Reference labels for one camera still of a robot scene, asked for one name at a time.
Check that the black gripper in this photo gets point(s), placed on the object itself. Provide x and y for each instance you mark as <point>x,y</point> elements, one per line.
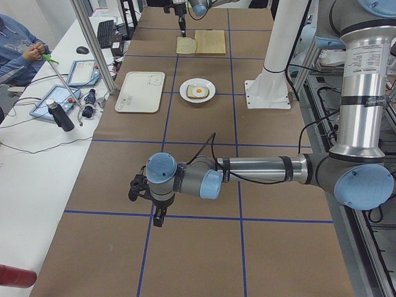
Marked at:
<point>180,14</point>
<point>161,205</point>

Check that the bread slice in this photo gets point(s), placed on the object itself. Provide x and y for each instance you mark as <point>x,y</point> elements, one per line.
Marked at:
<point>191,96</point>
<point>186,45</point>

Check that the white round plate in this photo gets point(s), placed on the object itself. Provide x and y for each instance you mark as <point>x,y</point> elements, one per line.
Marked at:
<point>197,82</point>

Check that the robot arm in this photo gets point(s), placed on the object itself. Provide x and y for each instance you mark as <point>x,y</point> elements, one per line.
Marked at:
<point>352,171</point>
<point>197,9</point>

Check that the bread slice under egg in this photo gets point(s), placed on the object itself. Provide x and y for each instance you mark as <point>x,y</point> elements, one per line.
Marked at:
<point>191,96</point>

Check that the wooden cutting board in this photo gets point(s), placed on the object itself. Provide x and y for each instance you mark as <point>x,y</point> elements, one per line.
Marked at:
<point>210,42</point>

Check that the small black box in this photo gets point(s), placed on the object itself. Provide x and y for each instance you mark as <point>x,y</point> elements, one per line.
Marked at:
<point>117,48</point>

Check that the fried egg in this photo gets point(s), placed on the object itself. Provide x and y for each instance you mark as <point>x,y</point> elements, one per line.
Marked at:
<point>199,91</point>

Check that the black keyboard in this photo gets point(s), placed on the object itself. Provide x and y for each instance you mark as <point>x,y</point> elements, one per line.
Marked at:
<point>105,33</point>

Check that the cream bear tray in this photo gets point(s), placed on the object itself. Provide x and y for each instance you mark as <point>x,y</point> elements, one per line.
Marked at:
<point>141,92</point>

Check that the black computer mouse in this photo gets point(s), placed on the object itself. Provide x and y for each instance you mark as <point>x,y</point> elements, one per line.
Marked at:
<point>82,50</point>

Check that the far teach pendant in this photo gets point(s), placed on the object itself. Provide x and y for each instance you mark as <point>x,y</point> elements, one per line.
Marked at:
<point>83,73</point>

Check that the teach pendant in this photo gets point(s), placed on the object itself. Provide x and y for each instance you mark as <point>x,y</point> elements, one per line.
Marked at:
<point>83,73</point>
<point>58,94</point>

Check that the folded dark umbrella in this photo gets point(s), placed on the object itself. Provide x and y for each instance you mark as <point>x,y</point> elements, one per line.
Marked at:
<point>90,100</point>

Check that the black water bottle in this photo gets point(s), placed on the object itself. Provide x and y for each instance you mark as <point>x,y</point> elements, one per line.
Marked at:
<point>59,115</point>

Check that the near teach pendant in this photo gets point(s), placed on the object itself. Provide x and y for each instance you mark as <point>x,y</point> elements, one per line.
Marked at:
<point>58,94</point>

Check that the red cylinder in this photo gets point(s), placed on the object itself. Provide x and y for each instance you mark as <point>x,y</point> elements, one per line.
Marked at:
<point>17,277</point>

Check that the person in blue hoodie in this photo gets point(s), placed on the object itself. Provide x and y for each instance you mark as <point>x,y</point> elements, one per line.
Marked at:
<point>21,53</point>

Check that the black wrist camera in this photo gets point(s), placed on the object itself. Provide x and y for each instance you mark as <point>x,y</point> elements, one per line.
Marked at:
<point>139,187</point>

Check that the aluminium frame post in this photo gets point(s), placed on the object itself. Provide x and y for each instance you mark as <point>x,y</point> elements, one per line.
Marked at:
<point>91,39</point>

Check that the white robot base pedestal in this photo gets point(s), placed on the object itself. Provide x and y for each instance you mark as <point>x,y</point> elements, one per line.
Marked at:
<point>269,89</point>

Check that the green handled reacher grabber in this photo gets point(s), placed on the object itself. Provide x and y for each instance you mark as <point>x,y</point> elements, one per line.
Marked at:
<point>53,63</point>

